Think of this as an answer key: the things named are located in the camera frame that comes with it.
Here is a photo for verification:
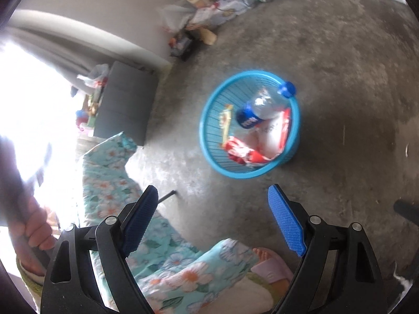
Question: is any floral quilted blanket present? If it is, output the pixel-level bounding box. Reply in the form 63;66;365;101
77;132;259;314

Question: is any grey curtain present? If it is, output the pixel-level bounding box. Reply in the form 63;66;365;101
20;23;112;86

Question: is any white bag with red contents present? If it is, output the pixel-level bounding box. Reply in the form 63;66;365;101
77;64;110;89

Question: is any pink slipper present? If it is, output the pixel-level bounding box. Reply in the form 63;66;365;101
250;249;294;283

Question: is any white patterned box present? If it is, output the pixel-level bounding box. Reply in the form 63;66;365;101
188;0;256;30

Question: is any grey cabinet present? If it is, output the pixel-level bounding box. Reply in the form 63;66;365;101
93;61;159;146

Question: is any person's left hand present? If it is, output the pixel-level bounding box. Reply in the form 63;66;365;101
10;199;58;275

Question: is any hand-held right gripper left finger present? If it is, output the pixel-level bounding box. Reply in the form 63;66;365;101
41;185;159;314

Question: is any clear bottle with blue cap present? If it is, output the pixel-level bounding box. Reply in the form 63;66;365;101
236;81;297;130

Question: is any red wrapper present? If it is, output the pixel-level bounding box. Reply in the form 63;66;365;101
222;136;274;167

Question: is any person's foot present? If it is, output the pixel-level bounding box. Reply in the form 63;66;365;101
253;248;272;262

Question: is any pile of small boxes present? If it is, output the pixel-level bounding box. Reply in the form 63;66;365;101
83;85;107;128

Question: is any blue plastic mesh basket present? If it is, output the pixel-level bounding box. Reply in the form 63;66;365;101
200;70;301;181

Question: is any red snack bag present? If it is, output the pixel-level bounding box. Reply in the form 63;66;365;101
257;107;293;161

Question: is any yellow snack packet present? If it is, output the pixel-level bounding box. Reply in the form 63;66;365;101
219;104;234;142

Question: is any black box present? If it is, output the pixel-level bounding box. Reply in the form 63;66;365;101
168;31;194;60

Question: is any white plastic bag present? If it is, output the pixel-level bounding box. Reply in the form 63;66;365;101
159;5;194;33

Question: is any tan insole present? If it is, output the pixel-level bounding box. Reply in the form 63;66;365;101
199;28;217;45

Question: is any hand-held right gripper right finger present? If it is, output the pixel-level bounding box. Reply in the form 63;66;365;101
268;184;385;314

